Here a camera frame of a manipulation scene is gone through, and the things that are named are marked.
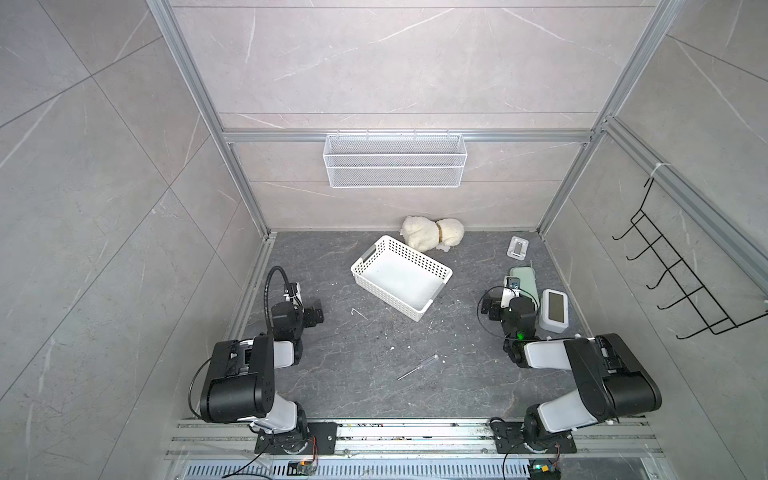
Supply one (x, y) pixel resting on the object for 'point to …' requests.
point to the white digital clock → (555, 310)
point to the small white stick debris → (352, 313)
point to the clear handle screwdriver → (426, 363)
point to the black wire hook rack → (712, 315)
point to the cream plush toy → (424, 233)
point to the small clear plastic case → (517, 248)
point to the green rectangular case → (527, 282)
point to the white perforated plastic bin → (402, 277)
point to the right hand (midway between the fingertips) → (505, 292)
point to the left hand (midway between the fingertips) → (307, 297)
